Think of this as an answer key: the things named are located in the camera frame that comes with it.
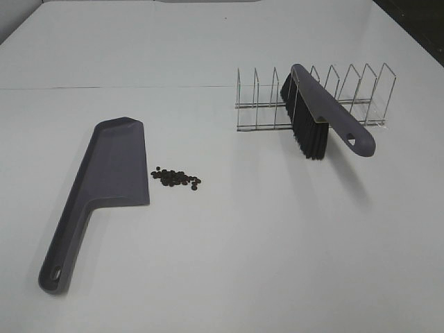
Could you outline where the pile of coffee beans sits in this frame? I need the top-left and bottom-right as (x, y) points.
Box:
(150, 166), (202, 191)

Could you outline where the grey plastic dustpan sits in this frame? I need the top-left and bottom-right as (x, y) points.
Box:
(38, 117), (150, 295)

